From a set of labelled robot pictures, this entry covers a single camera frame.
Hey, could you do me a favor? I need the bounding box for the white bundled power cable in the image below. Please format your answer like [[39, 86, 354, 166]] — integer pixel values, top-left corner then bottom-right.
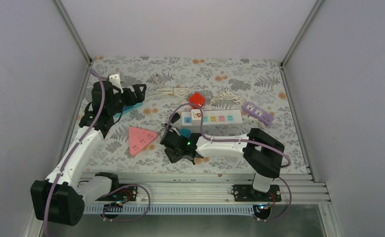
[[209, 89, 243, 107]]

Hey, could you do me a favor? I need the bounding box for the white cube adapter with tiger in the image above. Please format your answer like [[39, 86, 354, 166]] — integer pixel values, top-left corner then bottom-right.
[[190, 109, 203, 125]]

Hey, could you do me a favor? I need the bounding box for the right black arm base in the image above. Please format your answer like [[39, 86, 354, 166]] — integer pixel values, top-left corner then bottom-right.
[[230, 185, 282, 221]]

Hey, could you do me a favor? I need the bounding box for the pink triangular power strip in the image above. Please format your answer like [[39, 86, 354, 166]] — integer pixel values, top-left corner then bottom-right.
[[128, 126, 158, 156]]

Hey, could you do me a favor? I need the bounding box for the light blue plug adapter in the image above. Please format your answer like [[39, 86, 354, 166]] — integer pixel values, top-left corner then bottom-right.
[[179, 128, 192, 138]]

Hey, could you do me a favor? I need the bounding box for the floral table cloth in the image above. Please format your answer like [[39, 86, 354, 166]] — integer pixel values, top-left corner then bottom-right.
[[85, 56, 306, 174]]

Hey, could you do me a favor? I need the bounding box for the purple power strip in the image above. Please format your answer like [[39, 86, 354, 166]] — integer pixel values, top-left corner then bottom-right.
[[243, 102, 274, 126]]

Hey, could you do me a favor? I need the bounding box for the aluminium rail frame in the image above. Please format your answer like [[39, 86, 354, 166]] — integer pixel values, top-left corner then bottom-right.
[[22, 173, 343, 237]]

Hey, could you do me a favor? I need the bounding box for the white multicolour power strip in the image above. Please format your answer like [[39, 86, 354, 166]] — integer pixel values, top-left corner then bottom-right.
[[180, 109, 243, 126]]

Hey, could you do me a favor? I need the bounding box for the white coiled cable with plug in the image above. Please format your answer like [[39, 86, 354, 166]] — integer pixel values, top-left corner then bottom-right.
[[143, 75, 192, 100]]

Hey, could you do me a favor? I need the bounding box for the teal power strip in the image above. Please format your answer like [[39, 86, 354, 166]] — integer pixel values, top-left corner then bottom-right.
[[114, 102, 143, 117]]

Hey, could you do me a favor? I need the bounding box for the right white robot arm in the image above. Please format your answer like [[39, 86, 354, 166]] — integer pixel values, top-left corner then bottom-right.
[[160, 128, 285, 201]]

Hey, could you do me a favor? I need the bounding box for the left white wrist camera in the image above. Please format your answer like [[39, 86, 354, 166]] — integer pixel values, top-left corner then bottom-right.
[[108, 73, 123, 94]]

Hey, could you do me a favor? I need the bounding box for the red cube socket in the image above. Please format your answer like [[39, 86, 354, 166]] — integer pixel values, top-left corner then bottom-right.
[[188, 92, 206, 109]]

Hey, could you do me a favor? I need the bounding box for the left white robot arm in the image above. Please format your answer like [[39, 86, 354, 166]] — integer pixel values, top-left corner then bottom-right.
[[30, 80, 147, 226]]

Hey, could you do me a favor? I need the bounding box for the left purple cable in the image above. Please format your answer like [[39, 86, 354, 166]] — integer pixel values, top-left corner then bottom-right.
[[43, 68, 109, 237]]

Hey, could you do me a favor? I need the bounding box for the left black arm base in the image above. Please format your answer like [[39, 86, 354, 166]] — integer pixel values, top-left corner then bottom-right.
[[100, 186, 137, 219]]

